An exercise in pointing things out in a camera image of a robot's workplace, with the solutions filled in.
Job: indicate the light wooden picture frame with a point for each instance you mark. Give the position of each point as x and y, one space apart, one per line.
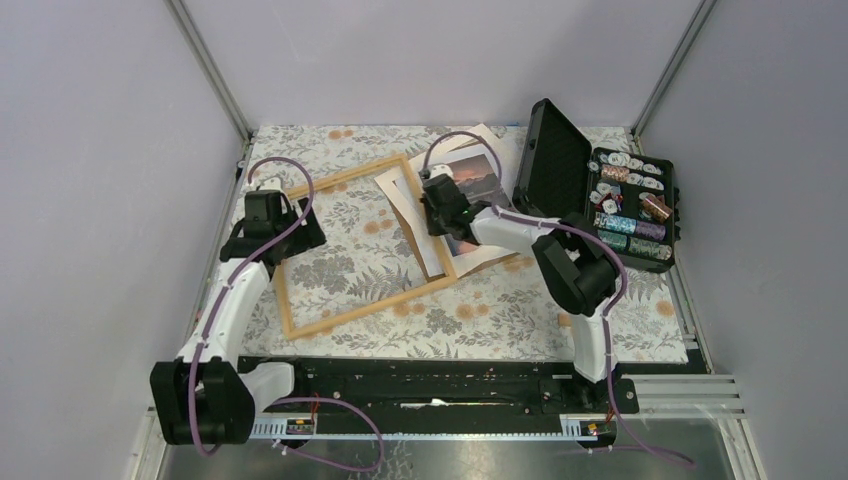
448 278

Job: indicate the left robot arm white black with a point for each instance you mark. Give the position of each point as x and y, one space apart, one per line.
200 397

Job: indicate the open black chip case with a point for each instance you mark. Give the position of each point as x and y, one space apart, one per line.
631 199

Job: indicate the brown frame backing board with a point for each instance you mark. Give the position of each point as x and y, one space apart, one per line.
465 258

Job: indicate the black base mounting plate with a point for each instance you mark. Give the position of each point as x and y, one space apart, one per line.
532 386

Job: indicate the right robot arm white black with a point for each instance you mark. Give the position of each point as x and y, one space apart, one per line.
582 274

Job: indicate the sunset landscape photo print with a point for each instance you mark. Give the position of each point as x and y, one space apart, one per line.
472 170

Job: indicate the floral patterned table mat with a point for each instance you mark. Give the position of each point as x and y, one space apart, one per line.
501 312

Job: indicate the small wooden block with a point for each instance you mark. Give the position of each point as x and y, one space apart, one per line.
564 320

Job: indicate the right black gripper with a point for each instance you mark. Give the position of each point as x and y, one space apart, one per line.
432 228

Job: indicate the cream photo mat board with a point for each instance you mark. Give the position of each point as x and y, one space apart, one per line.
504 154

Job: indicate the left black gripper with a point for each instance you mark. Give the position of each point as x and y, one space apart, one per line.
309 235

